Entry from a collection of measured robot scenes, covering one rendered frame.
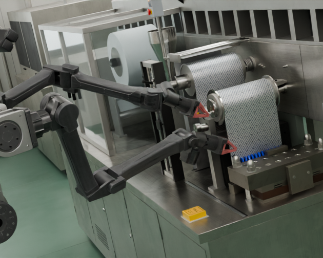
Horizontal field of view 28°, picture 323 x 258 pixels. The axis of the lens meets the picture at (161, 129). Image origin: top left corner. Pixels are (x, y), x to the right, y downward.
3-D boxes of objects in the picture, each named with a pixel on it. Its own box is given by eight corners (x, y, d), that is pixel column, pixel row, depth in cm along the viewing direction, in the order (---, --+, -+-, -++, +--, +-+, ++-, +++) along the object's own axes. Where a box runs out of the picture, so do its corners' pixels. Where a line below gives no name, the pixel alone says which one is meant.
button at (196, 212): (182, 216, 246) (181, 211, 246) (199, 211, 248) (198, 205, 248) (190, 221, 240) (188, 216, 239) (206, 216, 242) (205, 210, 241)
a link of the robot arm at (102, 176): (92, 212, 218) (75, 199, 225) (122, 189, 224) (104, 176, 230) (54, 112, 190) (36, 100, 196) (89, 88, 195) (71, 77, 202)
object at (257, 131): (231, 164, 258) (224, 120, 254) (282, 148, 266) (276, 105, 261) (232, 164, 258) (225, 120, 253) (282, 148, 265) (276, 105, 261)
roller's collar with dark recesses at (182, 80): (174, 90, 281) (170, 76, 279) (186, 87, 283) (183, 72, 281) (179, 91, 275) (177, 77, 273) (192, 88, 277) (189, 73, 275)
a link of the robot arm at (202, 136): (195, 132, 246) (189, 128, 251) (188, 149, 247) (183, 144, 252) (210, 136, 248) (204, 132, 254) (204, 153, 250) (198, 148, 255)
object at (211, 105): (215, 104, 252) (215, 121, 256) (219, 102, 253) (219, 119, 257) (205, 97, 258) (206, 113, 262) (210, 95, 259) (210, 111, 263)
